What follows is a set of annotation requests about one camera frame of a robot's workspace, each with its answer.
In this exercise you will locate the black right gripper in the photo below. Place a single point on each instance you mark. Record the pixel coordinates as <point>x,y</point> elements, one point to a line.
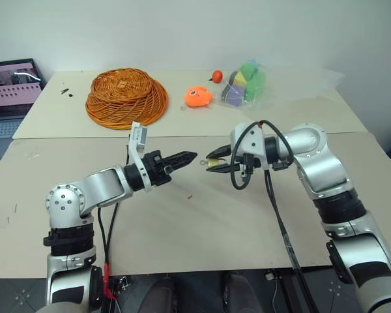
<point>229,156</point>

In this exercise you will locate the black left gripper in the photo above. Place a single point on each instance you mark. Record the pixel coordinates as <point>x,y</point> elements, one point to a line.
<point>154,171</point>

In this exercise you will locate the brass padlock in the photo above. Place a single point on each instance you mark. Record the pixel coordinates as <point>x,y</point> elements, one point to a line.
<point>213,162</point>

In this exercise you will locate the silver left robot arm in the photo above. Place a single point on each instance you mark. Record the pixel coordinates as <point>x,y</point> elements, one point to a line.
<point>104,187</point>

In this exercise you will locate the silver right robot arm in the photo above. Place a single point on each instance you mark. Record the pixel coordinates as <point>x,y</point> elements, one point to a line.
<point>322,169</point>

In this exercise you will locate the purple foam block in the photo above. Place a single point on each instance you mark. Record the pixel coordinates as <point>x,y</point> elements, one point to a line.
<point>235,97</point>

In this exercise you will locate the orange plush fish toy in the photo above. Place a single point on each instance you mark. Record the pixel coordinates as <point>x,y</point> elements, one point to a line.
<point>197,96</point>

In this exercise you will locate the clear bag of foam blocks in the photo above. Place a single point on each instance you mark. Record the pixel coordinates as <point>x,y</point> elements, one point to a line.
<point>244,91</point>

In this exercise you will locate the yellow foam block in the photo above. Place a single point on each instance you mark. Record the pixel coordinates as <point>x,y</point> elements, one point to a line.
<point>239,78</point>

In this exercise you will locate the large green foam block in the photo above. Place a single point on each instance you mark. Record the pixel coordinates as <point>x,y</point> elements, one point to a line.
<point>256,84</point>

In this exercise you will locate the small red-orange toy fruit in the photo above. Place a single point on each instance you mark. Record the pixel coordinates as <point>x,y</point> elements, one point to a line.
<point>217,76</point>

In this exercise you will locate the orange wicker basket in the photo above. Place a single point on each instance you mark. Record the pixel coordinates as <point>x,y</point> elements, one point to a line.
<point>127,96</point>

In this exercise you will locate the green foam cube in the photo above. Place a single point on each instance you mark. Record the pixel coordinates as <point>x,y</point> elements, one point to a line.
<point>248,69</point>

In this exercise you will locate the open grey laptop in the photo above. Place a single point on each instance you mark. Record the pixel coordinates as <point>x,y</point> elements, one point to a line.
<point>9,94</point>

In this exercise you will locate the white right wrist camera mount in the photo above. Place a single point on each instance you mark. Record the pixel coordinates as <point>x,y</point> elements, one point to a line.
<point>252,140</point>

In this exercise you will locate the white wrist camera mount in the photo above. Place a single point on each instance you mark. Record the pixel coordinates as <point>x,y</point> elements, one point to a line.
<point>252,140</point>
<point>139,137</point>

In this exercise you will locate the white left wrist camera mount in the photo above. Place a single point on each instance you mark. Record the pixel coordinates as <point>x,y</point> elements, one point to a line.
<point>139,137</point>

